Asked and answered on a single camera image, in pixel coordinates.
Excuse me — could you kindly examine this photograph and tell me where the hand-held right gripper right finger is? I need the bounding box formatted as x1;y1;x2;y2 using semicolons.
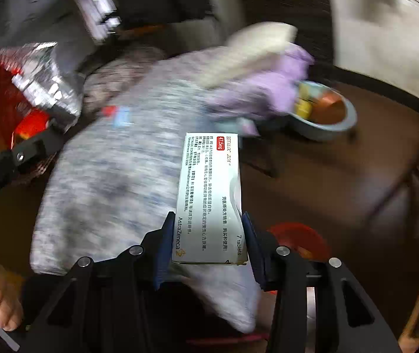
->
242;211;398;353

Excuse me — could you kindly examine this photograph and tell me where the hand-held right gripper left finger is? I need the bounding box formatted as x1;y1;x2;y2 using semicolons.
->
18;211;175;353

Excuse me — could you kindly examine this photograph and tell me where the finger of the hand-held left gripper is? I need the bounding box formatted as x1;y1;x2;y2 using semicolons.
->
0;138;54;181

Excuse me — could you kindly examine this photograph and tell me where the large red snack bag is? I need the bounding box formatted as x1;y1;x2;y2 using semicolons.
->
0;42;85;148

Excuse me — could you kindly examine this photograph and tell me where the white medicine box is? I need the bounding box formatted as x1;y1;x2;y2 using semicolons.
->
172;132;250;265

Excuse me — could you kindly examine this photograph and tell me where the grey bowl with items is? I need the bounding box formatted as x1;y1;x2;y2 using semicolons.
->
290;81;357;142

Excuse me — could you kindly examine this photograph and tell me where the yellow green carton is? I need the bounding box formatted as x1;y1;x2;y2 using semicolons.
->
297;84;317;117

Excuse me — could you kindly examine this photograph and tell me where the small red snack packet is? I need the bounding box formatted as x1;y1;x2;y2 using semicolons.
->
314;94;344;113

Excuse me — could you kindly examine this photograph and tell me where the red plastic bucket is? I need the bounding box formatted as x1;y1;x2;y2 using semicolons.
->
266;222;331;295

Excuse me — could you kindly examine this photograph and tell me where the blue floral sheet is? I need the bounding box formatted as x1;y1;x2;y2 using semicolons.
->
29;48;262;333

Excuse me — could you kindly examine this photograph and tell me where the small red blue wrapper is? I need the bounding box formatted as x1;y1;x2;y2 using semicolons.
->
101;106;134;127

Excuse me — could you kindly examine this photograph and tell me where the purple floral sheet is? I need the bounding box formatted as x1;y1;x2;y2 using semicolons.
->
206;42;315;136

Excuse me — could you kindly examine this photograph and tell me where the white quilted pillow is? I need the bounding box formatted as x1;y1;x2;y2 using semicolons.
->
198;22;298;89

